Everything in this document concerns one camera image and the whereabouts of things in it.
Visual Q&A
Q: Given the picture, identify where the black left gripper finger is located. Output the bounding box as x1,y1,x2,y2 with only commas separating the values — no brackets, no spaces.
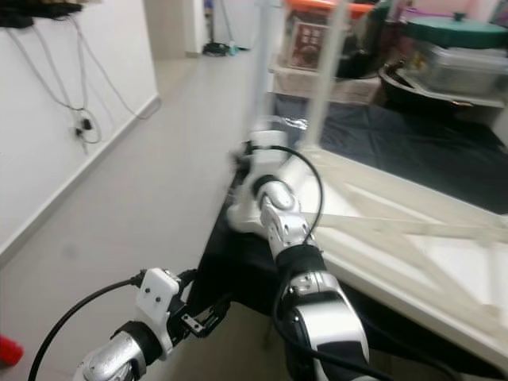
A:
202,294,232,331

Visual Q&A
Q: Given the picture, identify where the red stool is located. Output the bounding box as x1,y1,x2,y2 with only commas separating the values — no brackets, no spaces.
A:
0,335,25,368

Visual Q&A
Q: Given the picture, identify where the white plastic table top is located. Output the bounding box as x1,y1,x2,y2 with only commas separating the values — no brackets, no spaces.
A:
226,135,508,375

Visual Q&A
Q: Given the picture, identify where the small black floor appliance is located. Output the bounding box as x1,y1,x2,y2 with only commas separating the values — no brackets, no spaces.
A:
202,43,233,57

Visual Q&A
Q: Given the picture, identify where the black tablecloth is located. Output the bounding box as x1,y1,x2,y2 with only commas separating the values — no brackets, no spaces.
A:
194,91,508,381

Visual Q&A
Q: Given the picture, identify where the red framed poster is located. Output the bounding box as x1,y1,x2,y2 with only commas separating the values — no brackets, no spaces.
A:
290,22,326,71

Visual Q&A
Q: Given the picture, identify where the large black bowl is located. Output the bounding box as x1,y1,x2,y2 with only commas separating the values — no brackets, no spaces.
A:
379,63,508,112

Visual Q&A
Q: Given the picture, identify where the white appliance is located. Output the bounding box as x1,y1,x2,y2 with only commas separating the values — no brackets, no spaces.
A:
218,0,259,44

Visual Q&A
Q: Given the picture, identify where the glossy black bag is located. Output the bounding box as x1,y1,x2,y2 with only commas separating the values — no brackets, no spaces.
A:
337,0,406,80

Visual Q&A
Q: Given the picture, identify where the orange lidded storage box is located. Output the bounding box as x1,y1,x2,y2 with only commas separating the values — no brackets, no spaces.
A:
286,0,375,18

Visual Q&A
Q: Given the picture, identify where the black electronic equipment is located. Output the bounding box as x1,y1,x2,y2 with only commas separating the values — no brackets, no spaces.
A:
0,0,86,29

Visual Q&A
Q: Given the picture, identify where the green round pot lid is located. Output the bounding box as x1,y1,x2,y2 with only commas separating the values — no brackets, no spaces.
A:
405,14,508,50

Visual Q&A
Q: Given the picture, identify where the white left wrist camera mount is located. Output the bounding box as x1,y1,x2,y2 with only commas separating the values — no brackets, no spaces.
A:
135,268,183,344

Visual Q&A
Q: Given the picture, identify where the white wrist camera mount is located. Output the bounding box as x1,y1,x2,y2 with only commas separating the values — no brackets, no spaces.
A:
135,268,183,344
226,131,288,233

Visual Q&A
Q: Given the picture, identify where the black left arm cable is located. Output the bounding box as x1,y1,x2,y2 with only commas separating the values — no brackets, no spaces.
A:
28,270,145,381

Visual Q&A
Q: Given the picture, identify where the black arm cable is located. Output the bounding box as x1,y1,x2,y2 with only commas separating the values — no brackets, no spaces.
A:
264,144,463,381
28,270,145,381

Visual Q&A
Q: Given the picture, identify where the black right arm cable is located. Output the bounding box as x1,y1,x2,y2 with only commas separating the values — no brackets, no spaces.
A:
264,144,463,381

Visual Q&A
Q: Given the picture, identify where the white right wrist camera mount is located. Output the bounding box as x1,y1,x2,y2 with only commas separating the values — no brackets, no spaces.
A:
226,131,288,233

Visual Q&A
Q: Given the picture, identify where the thin black wall cable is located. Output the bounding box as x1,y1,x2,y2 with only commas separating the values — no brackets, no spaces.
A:
75,16,164,121
8,28,102,145

